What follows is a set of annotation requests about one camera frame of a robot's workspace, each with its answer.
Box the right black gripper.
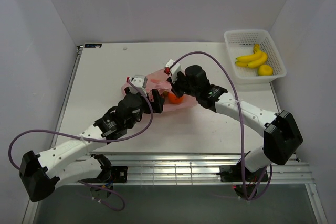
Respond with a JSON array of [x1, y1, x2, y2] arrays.
[[167, 71, 199, 99]]

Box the orange fake tangerine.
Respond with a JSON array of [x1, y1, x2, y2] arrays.
[[167, 92, 184, 105]]

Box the pink plastic bag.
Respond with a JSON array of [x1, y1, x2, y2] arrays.
[[120, 68, 197, 113]]

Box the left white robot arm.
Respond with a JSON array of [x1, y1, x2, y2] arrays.
[[19, 89, 165, 202]]

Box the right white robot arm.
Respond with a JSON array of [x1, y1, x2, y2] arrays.
[[164, 60, 303, 182]]

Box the yellow fake banana bunch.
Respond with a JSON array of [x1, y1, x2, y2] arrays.
[[235, 44, 268, 68]]

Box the yellow fake lemon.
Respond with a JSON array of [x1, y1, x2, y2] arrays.
[[257, 65, 273, 76]]

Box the white plastic basket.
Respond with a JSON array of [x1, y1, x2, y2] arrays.
[[224, 29, 287, 84]]

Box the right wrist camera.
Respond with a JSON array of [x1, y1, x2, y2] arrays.
[[164, 59, 182, 79]]

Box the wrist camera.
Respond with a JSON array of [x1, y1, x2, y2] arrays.
[[127, 75, 148, 94], [164, 59, 182, 79]]

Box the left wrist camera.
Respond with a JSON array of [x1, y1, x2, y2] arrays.
[[127, 75, 148, 94]]

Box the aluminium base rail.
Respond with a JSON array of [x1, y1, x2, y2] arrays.
[[31, 152, 316, 187]]

